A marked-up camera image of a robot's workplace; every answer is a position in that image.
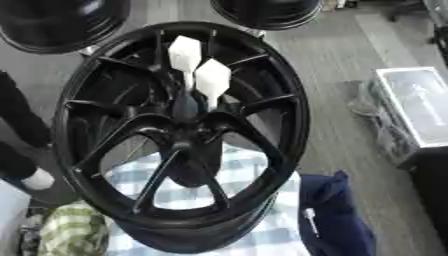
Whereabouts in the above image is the black round wheel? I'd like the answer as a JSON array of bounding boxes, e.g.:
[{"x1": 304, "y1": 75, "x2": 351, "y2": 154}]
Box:
[
  {"x1": 208, "y1": 0, "x2": 324, "y2": 32},
  {"x1": 0, "y1": 0, "x2": 133, "y2": 55}
]

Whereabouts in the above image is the dark blue bag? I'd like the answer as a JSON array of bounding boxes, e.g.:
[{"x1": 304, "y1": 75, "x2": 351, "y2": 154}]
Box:
[{"x1": 297, "y1": 170, "x2": 378, "y2": 256}]

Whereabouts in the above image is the silver metal case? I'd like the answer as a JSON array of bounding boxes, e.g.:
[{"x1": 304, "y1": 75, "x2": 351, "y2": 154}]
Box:
[{"x1": 367, "y1": 66, "x2": 448, "y2": 168}]

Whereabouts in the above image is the green checked cloth bundle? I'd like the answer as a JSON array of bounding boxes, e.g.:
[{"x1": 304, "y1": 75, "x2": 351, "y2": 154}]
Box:
[{"x1": 36, "y1": 202, "x2": 112, "y2": 256}]

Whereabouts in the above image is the black spoked wheel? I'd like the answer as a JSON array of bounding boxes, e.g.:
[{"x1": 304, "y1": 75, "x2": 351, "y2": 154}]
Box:
[{"x1": 50, "y1": 21, "x2": 312, "y2": 255}]

